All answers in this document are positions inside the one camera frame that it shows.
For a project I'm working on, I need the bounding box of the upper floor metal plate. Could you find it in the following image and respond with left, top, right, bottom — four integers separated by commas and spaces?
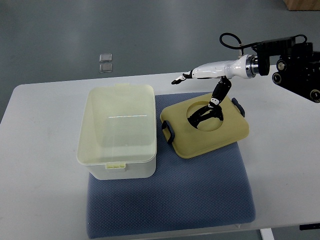
99, 53, 113, 63

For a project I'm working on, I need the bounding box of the black table control panel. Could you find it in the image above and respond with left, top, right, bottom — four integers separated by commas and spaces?
299, 223, 320, 231

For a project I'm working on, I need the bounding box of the yellow storage box lid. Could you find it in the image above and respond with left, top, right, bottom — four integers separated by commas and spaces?
156, 92, 250, 159

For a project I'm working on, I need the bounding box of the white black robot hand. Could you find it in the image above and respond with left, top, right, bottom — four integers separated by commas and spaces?
171, 54, 261, 111

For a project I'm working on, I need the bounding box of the blue grey fabric mat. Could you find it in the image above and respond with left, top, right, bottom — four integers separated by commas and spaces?
86, 91, 257, 239

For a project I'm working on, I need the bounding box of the white storage box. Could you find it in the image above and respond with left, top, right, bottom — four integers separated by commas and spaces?
77, 83, 157, 180

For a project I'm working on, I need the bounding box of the floor metal plate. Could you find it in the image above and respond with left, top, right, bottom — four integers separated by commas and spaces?
99, 53, 113, 63
99, 62, 113, 73

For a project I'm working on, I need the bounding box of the lower floor metal plate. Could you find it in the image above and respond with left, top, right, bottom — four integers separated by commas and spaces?
99, 62, 113, 73

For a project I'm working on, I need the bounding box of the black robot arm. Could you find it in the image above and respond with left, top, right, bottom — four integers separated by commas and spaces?
219, 32, 320, 103

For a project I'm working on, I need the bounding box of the white table leg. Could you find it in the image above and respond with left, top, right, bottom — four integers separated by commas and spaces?
259, 228, 275, 240

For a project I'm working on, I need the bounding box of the brown cardboard box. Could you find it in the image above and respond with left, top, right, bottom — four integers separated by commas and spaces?
283, 0, 320, 11

